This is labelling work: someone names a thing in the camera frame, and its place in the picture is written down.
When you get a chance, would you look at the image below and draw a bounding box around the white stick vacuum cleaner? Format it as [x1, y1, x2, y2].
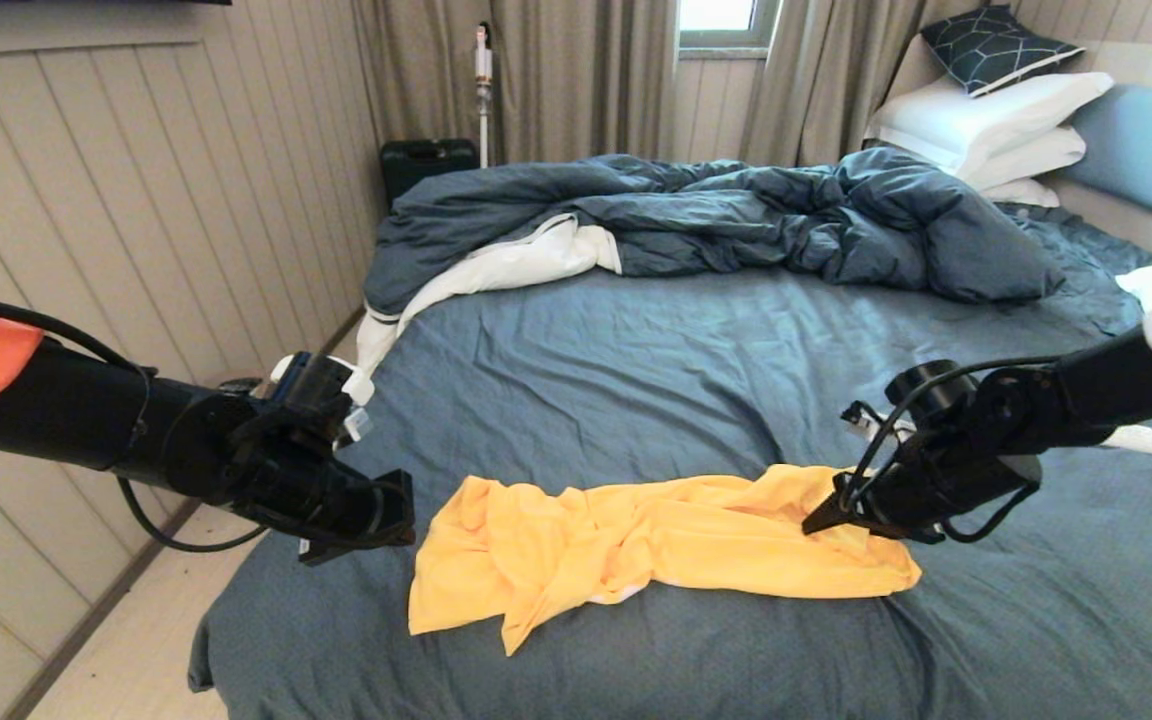
[473, 22, 494, 169]

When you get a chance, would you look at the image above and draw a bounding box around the beige window curtain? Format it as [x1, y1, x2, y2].
[739, 0, 987, 166]
[353, 0, 679, 166]

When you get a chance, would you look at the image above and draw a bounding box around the dark green hard case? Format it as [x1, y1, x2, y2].
[381, 139, 480, 209]

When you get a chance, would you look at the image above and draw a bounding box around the yellow polo shirt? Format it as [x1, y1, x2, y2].
[408, 464, 924, 658]

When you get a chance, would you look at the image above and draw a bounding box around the dark patterned cushion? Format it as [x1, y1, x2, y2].
[920, 5, 1087, 99]

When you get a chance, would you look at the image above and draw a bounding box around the bed with blue sheet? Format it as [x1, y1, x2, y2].
[186, 200, 1152, 720]

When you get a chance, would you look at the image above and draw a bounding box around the dark blue duvet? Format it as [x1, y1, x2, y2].
[356, 147, 1067, 381]

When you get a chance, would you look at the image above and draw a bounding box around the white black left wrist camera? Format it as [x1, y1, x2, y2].
[271, 352, 377, 448]

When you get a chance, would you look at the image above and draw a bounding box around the grey framed window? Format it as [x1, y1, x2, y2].
[677, 0, 782, 49]

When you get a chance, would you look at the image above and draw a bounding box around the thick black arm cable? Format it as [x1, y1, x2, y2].
[0, 290, 152, 401]

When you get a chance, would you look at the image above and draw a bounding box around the white remote control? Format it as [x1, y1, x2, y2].
[1101, 425, 1152, 458]

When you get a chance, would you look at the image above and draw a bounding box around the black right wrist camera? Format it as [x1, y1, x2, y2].
[886, 360, 983, 428]

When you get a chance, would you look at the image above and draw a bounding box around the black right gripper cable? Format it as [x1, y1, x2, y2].
[836, 355, 1065, 544]

